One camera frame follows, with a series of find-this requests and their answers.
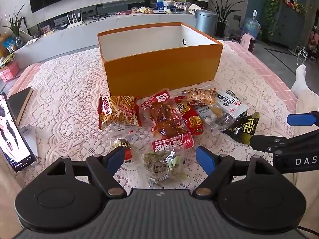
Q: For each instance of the orange cardboard box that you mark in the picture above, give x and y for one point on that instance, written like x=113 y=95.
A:
x=141 y=60

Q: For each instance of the white gluten stick pack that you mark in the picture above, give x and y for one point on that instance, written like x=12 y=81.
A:
x=230 y=104

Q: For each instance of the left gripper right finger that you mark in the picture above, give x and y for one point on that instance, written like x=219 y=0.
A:
x=217 y=168

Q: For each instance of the clear quail egg pack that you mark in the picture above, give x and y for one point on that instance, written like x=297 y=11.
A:
x=215 y=117

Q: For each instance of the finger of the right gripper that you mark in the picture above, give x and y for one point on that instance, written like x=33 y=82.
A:
x=269 y=144
x=304 y=119

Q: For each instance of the left potted plant vase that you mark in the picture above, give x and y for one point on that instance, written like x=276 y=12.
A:
x=14 y=25

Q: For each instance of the climbing green plant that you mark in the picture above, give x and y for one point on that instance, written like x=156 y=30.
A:
x=271 y=8

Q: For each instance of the blue water jug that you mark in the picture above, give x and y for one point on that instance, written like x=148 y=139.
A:
x=252 y=26

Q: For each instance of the person leg white sock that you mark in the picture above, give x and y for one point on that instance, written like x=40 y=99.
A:
x=307 y=100

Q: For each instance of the smartphone on stand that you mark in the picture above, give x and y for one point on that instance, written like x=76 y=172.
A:
x=13 y=145

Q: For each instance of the pink storage box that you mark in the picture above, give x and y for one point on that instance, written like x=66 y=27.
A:
x=9 y=72

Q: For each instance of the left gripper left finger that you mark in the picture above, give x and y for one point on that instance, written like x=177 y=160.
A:
x=102 y=170

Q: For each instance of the peanut brittle clear pack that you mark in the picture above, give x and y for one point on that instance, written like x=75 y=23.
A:
x=200 y=97

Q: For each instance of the pink lace tablecloth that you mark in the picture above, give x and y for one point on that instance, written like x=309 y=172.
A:
x=63 y=105

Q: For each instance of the black notebook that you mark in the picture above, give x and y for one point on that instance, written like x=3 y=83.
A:
x=18 y=103

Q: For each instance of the pink small heater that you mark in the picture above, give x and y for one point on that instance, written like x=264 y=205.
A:
x=248 y=41

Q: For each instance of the green bean snack pack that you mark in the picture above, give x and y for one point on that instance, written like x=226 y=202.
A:
x=162 y=165

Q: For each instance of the small clear candy pack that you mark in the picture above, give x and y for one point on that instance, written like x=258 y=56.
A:
x=126 y=139

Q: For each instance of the black yellow snack bag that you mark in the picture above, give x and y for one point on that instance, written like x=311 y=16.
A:
x=243 y=128

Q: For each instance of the red noodle snack bag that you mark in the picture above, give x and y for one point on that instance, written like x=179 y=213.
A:
x=190 y=117

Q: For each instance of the white wifi router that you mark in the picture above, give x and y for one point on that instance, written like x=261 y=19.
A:
x=74 y=19

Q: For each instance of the grey cabinet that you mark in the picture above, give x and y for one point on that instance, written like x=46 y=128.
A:
x=289 y=25

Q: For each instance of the potted long-leaf plant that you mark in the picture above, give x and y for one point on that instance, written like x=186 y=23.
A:
x=223 y=10

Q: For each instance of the grey metal trash bin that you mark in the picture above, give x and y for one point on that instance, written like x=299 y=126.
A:
x=206 y=21

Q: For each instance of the Mimi shrimp stick bag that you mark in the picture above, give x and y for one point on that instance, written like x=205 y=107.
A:
x=123 y=110

